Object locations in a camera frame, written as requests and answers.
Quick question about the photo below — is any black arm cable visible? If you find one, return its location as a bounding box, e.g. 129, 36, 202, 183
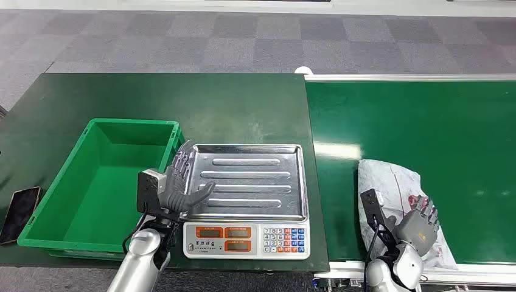
121, 209, 151, 256
362, 224, 383, 292

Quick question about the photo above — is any green plastic crate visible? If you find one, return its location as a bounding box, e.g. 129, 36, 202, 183
16, 117, 186, 261

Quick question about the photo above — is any white electronic scale body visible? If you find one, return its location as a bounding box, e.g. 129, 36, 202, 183
182, 219, 312, 261

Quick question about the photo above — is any black smartphone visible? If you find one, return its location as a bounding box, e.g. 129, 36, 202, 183
0, 186, 43, 246

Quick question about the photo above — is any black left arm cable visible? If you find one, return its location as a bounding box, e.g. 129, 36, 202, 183
121, 209, 151, 256

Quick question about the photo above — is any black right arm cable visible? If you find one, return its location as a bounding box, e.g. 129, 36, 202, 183
362, 224, 383, 292

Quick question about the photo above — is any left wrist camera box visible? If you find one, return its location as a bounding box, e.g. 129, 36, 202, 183
136, 169, 168, 215

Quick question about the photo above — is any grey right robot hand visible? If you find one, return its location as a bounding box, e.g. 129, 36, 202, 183
392, 195, 441, 257

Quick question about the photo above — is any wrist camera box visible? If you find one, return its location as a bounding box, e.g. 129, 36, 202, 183
360, 188, 387, 229
136, 169, 168, 215

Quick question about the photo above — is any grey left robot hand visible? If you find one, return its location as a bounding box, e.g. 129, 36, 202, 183
158, 139, 217, 215

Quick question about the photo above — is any stainless steel scale tray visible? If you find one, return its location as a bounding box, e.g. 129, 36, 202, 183
180, 143, 310, 222

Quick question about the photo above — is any white plastic mailer package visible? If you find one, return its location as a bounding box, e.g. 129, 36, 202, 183
357, 158, 459, 271

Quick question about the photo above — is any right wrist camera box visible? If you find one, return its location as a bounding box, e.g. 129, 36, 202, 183
360, 188, 387, 229

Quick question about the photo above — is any green conveyor belt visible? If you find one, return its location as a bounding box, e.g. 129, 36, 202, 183
305, 80, 516, 266

